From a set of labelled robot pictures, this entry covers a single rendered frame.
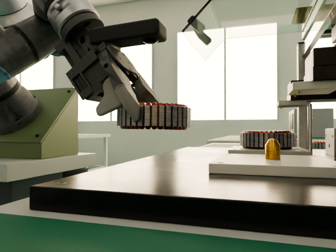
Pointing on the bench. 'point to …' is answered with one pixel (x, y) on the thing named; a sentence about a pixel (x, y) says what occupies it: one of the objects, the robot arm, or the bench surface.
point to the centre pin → (272, 150)
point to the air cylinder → (330, 141)
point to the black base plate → (196, 195)
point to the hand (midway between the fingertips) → (157, 119)
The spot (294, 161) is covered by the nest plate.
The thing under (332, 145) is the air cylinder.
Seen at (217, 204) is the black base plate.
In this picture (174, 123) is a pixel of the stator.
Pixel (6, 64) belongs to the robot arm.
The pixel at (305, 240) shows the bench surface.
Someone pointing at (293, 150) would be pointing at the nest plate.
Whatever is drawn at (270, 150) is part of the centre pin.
